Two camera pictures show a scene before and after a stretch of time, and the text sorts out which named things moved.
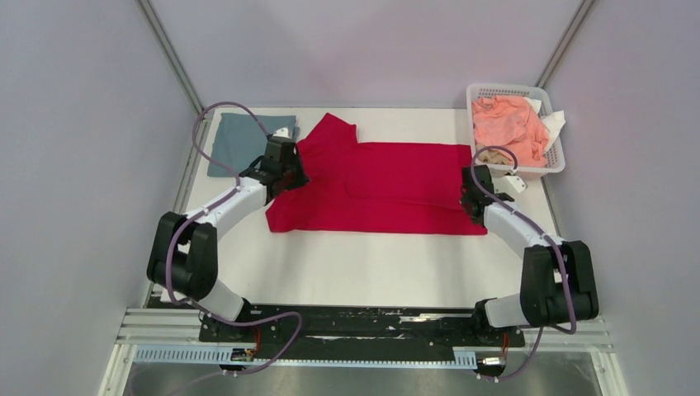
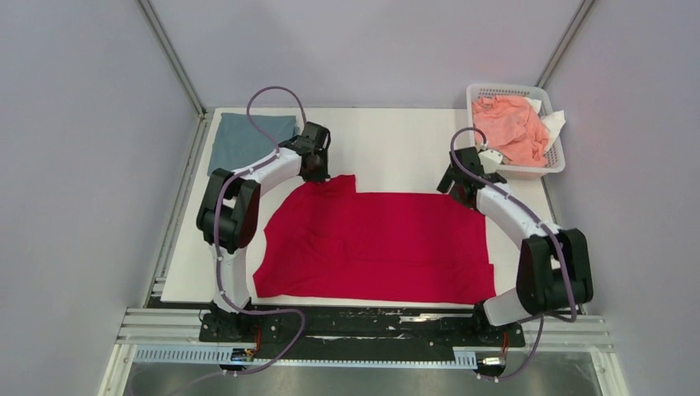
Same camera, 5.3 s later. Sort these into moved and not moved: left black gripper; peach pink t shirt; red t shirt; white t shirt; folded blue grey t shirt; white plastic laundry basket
Moved: left black gripper; red t shirt
Not moved: white t shirt; folded blue grey t shirt; peach pink t shirt; white plastic laundry basket
